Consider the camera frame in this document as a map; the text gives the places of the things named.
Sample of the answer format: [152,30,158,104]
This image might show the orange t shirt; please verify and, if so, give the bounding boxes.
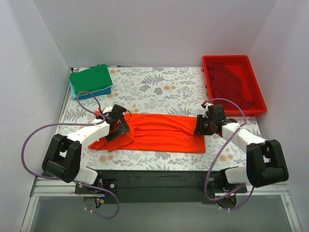
[88,114,206,153]

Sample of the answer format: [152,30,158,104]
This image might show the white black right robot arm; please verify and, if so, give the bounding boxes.
[194,103,289,188]

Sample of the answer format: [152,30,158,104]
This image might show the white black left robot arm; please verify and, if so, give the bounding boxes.
[42,104,130,185]

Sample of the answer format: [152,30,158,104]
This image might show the folded blue t shirt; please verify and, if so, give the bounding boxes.
[70,84,112,100]

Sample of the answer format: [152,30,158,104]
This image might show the dark red t shirt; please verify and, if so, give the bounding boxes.
[207,63,254,110]

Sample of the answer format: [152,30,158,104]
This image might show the red plastic bin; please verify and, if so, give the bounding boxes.
[202,55,267,117]

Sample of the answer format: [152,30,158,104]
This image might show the folded green t shirt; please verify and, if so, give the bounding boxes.
[69,64,113,95]

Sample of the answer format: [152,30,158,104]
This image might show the aluminium frame rail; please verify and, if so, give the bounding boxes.
[30,176,78,197]

